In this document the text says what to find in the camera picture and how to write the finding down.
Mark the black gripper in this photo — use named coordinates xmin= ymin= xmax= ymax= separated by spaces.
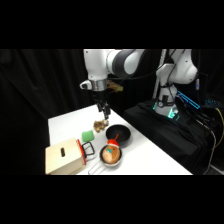
xmin=92 ymin=89 xmax=111 ymax=121

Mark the potato toy with red hat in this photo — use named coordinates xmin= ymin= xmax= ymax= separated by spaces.
xmin=102 ymin=133 xmax=122 ymax=165

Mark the black bowl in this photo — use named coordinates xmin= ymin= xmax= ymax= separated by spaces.
xmin=105 ymin=124 xmax=132 ymax=146

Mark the brown ginger root toy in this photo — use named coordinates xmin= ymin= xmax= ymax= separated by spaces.
xmin=92 ymin=118 xmax=110 ymax=134

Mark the green sponge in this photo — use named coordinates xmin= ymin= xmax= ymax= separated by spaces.
xmin=81 ymin=129 xmax=96 ymax=143

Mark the light wooden box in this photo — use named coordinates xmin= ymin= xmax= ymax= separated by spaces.
xmin=44 ymin=137 xmax=87 ymax=176

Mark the black draped robot stand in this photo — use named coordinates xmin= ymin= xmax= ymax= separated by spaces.
xmin=122 ymin=99 xmax=214 ymax=176

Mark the black curtain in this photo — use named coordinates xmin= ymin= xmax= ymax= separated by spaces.
xmin=0 ymin=49 xmax=224 ymax=176

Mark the blue lit control box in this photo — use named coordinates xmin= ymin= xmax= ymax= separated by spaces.
xmin=175 ymin=90 xmax=202 ymax=111

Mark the tan wrist camera mount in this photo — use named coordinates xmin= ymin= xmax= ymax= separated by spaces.
xmin=107 ymin=80 xmax=123 ymax=92

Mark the red strip with black wire handle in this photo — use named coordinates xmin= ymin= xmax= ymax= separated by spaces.
xmin=76 ymin=138 xmax=96 ymax=166

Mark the silver metal bowl with handle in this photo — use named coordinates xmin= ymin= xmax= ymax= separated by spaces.
xmin=87 ymin=143 xmax=124 ymax=175

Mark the grey cable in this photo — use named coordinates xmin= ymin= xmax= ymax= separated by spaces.
xmin=206 ymin=128 xmax=218 ymax=171

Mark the yellow cable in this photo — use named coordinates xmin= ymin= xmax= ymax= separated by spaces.
xmin=211 ymin=107 xmax=224 ymax=152

